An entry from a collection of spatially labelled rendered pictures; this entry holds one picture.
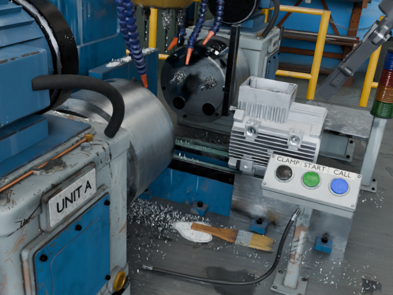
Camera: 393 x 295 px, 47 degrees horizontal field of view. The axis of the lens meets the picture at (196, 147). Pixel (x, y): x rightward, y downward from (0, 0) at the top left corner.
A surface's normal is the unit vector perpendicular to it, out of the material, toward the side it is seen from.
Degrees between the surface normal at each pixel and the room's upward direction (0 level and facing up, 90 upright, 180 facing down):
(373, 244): 0
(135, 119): 43
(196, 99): 90
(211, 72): 90
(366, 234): 0
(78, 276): 90
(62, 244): 90
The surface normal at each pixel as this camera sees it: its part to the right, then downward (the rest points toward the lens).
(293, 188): -0.18, -0.47
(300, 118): -0.35, 0.34
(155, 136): 0.87, -0.17
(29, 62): 0.92, 0.22
